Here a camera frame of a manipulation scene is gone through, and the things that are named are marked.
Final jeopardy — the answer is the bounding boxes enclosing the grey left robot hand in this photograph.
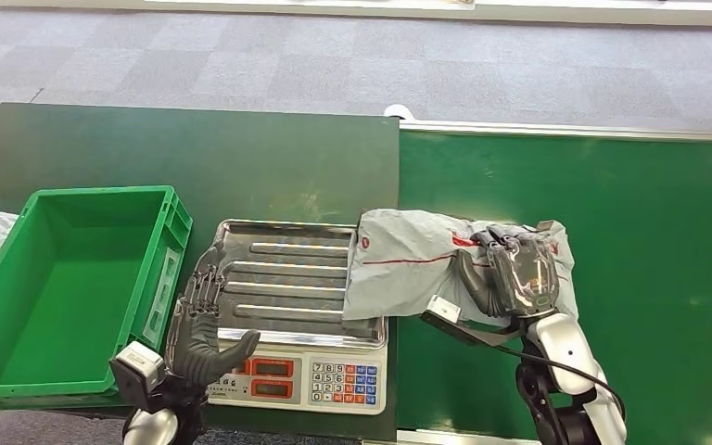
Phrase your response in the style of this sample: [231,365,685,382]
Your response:
[164,241,262,389]

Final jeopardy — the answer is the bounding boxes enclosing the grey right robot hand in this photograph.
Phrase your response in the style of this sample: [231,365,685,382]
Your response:
[455,225,562,320]

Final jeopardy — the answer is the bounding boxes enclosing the grey plastic mailer package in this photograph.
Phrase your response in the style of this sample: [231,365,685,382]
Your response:
[341,208,580,324]

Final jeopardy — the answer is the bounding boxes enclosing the white electronic scale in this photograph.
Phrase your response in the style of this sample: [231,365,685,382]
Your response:
[207,334,389,417]

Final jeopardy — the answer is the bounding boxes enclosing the steel scale tray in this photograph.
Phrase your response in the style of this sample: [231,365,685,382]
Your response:
[179,219,389,352]

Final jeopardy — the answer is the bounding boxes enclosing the green plastic crate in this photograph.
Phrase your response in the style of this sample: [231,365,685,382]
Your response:
[0,184,194,412]

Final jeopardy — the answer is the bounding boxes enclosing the dark green table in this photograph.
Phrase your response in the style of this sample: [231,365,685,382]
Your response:
[0,101,401,443]

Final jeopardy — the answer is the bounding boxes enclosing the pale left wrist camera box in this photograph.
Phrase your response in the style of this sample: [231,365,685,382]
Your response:
[108,341,168,412]

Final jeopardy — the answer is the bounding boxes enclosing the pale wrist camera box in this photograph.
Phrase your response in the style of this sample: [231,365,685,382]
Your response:
[419,295,464,328]
[108,341,168,412]

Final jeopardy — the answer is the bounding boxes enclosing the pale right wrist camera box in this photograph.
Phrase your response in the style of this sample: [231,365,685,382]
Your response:
[419,295,464,328]

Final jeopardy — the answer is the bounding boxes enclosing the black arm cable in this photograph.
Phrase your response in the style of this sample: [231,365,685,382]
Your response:
[448,328,629,425]

